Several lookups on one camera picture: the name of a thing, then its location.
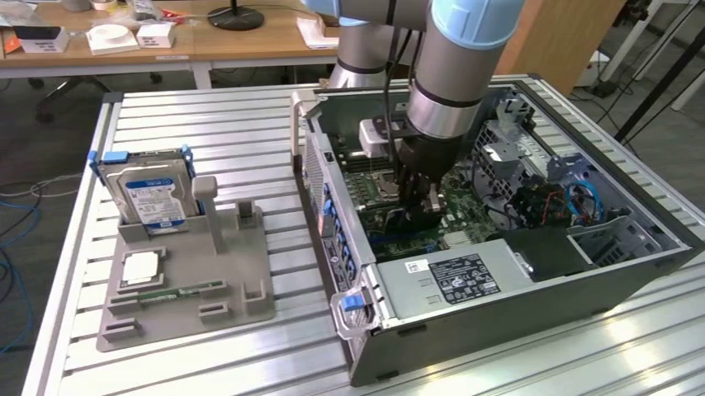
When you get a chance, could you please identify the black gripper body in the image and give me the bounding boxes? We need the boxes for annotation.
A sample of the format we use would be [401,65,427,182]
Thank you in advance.
[400,134,460,185]

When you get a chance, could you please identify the black graphics card metal bracket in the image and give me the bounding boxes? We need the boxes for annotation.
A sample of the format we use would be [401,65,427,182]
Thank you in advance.
[380,204,445,234]

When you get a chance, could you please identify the metal CPU socket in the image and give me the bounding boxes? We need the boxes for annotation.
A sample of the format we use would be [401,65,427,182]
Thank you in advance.
[369,167,401,204]

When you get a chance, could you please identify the green motherboard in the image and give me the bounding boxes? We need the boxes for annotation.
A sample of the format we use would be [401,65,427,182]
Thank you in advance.
[330,142,512,265]

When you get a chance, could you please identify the RAM stick white label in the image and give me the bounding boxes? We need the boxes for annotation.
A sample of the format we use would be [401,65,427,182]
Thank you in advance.
[363,200,401,220]

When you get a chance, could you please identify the perforated metal disk bay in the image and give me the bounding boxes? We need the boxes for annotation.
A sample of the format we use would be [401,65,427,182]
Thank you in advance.
[472,118,557,201]

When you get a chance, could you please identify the grey power supply black label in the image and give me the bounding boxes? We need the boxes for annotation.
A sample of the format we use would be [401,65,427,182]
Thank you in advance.
[368,238,537,330]

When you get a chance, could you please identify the beige case latch bar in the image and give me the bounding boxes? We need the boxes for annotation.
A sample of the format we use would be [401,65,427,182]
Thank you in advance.
[290,91,320,160]

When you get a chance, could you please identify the blue case release tab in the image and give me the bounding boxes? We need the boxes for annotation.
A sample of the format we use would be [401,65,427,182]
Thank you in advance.
[340,293,369,314]

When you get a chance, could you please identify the white paper stack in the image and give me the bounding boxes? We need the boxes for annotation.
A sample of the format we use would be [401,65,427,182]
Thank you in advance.
[296,16,341,50]

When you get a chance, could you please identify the black power brick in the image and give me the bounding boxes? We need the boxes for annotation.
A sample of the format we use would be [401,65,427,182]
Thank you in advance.
[591,80,623,99]

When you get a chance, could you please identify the wooden cabinet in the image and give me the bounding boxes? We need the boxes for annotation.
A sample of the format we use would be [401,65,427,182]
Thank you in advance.
[495,0,630,97]

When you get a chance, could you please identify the open black PC case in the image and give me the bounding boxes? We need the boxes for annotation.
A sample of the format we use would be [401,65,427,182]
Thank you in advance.
[300,80,696,388]

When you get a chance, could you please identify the black stand pole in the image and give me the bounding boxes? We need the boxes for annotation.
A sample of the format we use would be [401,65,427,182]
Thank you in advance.
[614,24,705,144]

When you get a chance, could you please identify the hard disk blue rails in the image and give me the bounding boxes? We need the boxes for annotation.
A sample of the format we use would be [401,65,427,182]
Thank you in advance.
[87,144,197,237]

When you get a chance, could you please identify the black round lamp base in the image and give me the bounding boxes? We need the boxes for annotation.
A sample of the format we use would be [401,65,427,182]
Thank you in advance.
[206,0,268,32]

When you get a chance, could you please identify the green RAM stick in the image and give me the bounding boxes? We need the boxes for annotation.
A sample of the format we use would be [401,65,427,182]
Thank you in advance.
[136,286,205,307]

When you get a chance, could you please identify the silver CPU chip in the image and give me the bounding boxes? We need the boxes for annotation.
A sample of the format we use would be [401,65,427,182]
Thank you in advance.
[122,253,162,285]

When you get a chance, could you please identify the grey parts rack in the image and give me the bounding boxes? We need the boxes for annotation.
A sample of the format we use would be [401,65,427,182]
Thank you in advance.
[97,175,277,352]

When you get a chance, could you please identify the small white labelled box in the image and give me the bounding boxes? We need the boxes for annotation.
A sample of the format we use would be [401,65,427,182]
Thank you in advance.
[136,22,178,50]

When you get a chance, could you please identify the clear plastic bag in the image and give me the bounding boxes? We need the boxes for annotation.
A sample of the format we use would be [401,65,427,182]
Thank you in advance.
[122,0,186,22]

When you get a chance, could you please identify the black office chair base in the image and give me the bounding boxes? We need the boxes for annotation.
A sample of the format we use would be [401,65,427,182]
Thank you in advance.
[27,73,115,124]

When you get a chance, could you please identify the white box black lid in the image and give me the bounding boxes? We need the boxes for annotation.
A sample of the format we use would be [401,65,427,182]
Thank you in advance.
[11,25,73,54]

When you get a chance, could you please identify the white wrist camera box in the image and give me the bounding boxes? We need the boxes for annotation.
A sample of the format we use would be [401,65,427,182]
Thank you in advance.
[357,118,401,159]

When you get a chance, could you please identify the red wire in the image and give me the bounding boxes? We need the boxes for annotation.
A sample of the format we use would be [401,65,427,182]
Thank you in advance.
[537,191,555,226]

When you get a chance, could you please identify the blue wire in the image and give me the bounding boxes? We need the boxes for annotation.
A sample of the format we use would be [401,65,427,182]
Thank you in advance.
[564,179,608,227]

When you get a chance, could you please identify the grey disk bay bracket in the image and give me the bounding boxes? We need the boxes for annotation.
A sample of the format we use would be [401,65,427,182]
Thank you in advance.
[565,213,671,268]

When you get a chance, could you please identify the white table leg frame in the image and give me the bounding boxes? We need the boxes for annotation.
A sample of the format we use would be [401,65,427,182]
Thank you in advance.
[598,0,705,83]

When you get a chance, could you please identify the wooden desk white frame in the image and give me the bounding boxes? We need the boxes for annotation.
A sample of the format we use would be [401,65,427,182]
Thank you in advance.
[0,0,420,90]

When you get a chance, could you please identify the white cable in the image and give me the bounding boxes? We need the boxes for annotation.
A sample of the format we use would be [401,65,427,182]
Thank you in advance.
[0,172,85,199]

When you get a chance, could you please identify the blue cable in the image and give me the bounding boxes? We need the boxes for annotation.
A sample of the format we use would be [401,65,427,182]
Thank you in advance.
[0,201,45,356]

